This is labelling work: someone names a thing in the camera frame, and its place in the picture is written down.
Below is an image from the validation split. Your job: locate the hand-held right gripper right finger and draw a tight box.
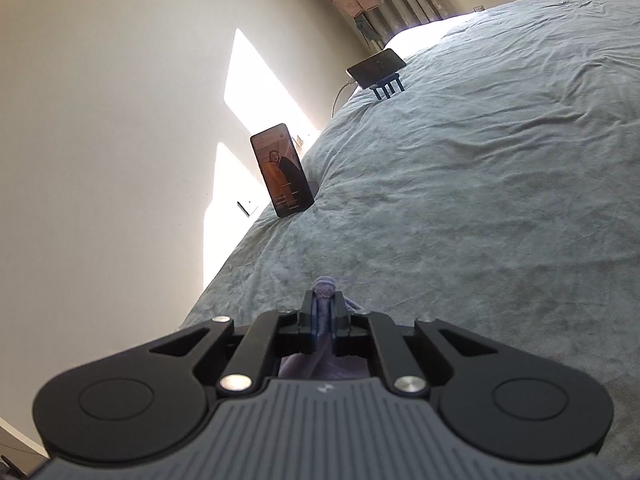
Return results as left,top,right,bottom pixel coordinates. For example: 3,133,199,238
330,291,499,397

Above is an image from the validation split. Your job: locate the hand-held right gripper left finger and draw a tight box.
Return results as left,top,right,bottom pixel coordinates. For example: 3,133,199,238
149,290,319,396

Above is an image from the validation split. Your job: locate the purple knit garment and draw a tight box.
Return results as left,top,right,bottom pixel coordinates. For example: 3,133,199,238
277,277,373,381

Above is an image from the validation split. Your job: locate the upright black smartphone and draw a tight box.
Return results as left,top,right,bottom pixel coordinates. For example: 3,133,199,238
250,122,316,219

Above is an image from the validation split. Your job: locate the bed with grey sheet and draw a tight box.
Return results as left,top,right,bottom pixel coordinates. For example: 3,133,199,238
180,0,640,480

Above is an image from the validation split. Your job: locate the blue phone stand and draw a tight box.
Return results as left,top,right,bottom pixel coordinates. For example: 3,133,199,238
371,74,405,101

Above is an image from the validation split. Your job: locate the sideways black smartphone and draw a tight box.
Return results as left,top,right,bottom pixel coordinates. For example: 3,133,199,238
346,48,407,86

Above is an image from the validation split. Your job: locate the grey hanging cloth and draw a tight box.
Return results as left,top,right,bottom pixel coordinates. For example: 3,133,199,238
354,14,383,48

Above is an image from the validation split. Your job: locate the white charging cable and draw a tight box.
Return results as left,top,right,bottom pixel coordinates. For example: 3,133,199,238
334,79,358,117

